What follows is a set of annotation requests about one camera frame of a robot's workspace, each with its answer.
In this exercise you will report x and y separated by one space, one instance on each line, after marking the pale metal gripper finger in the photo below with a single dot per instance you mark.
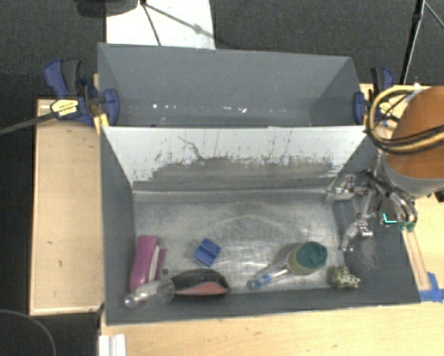
341 189
357 232

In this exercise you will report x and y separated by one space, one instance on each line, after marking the pale spotted toy animal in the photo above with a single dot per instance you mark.
344 277

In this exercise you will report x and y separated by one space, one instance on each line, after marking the grey metal bin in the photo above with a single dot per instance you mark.
222 184

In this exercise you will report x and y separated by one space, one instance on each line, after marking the small blue block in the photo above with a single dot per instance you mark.
207 252

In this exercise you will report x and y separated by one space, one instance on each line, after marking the black and red computer mouse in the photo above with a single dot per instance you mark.
201 283

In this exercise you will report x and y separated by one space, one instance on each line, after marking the purple and white stapler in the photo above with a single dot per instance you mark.
145 262

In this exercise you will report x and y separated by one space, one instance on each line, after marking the pale wood board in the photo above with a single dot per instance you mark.
66 213

